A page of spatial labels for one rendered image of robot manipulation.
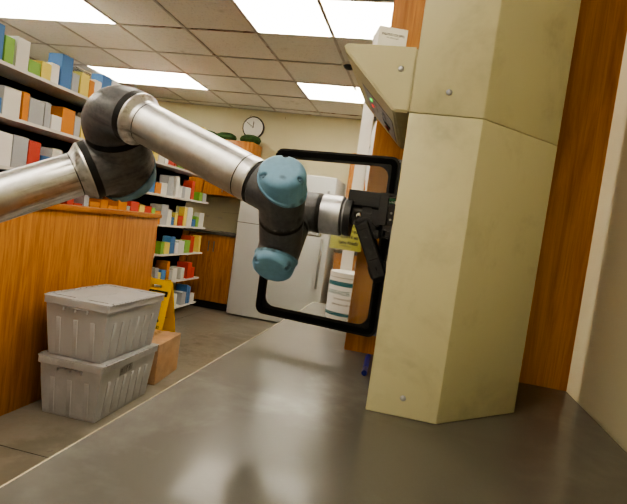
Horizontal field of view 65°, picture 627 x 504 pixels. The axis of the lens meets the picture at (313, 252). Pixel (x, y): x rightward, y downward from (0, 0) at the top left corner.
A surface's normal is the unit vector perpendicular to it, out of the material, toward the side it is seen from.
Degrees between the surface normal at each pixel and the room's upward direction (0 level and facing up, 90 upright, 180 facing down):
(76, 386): 96
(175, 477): 0
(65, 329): 95
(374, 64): 90
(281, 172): 47
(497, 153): 90
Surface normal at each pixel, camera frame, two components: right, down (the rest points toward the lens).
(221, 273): -0.21, 0.02
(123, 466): 0.14, -0.99
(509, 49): 0.54, 0.12
